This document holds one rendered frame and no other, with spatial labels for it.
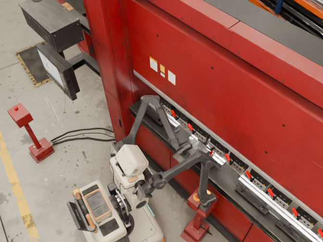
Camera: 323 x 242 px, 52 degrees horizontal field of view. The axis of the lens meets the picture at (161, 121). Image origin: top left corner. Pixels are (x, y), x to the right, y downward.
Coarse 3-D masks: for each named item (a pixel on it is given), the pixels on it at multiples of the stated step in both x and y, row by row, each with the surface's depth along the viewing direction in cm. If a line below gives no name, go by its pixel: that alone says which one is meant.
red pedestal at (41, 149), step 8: (8, 112) 340; (16, 112) 339; (24, 112) 339; (16, 120) 333; (24, 120) 339; (32, 120) 347; (32, 136) 372; (40, 144) 396; (48, 144) 396; (32, 152) 390; (40, 152) 390; (48, 152) 398; (40, 160) 395
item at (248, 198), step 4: (236, 188) 272; (240, 188) 272; (236, 192) 273; (240, 192) 270; (244, 192) 270; (244, 196) 268; (248, 196) 268; (252, 196) 268; (248, 200) 266; (252, 200) 266; (256, 200) 266; (252, 204) 264; (256, 204) 264; (260, 204) 264; (256, 208) 263; (260, 208) 261; (264, 208) 261; (260, 212) 262; (264, 212) 259
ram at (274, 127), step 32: (128, 0) 240; (160, 32) 232; (192, 32) 214; (192, 64) 225; (224, 64) 200; (192, 96) 248; (224, 96) 218; (256, 96) 194; (288, 96) 179; (224, 128) 240; (256, 128) 212; (288, 128) 189; (320, 128) 171; (256, 160) 233; (288, 160) 206; (320, 160) 185; (320, 192) 200
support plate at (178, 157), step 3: (192, 141) 290; (195, 141) 290; (192, 144) 288; (189, 150) 284; (192, 150) 284; (204, 150) 284; (207, 150) 284; (177, 153) 283; (192, 153) 282; (174, 156) 281; (177, 156) 281; (180, 156) 281; (177, 159) 279; (180, 159) 279; (183, 159) 279; (192, 165) 276
